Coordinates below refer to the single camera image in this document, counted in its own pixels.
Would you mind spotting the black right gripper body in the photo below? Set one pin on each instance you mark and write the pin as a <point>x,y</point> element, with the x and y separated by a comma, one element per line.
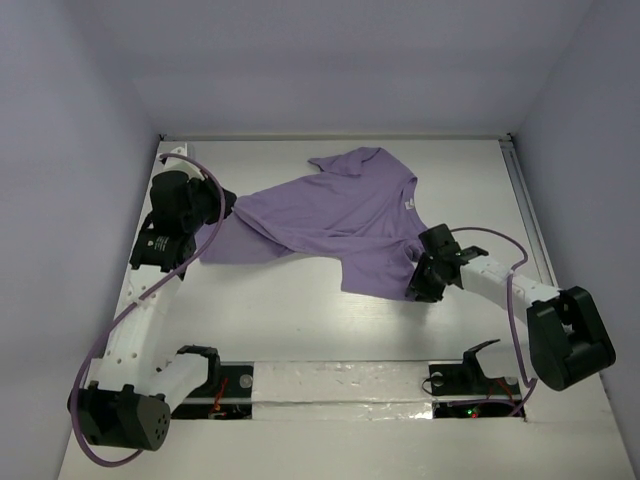
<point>425,275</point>

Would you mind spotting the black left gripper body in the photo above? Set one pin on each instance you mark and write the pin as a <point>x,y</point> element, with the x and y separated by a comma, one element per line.
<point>207,204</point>

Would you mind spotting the purple t shirt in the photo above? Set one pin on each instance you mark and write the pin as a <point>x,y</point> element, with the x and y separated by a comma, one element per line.
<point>358,208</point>

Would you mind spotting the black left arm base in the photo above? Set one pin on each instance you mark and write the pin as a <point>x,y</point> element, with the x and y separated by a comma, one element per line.
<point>231,399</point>

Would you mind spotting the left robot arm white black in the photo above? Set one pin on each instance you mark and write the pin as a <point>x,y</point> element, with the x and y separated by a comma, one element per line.
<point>123,396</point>

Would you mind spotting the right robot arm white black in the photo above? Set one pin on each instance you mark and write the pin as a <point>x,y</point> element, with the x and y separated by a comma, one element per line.
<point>568,341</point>

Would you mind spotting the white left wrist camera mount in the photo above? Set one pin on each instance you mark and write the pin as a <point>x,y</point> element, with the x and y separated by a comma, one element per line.
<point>178,153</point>

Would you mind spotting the aluminium rail right side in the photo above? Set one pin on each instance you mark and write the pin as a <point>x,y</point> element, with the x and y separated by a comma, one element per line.
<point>531,225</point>

